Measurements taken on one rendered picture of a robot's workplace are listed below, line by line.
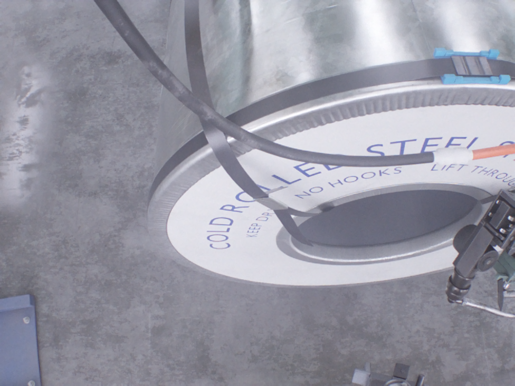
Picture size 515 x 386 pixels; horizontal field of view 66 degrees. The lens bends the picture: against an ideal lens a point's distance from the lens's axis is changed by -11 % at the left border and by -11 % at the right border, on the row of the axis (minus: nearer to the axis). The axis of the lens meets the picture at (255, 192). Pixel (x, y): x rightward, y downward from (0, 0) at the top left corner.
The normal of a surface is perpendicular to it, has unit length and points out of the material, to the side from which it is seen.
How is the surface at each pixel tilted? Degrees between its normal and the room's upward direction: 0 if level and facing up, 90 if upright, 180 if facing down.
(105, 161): 0
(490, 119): 90
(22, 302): 0
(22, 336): 0
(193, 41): 30
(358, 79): 18
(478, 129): 90
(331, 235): 26
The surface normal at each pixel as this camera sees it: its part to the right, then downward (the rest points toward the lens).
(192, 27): -0.49, -0.25
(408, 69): -0.30, -0.40
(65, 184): 0.00, -0.43
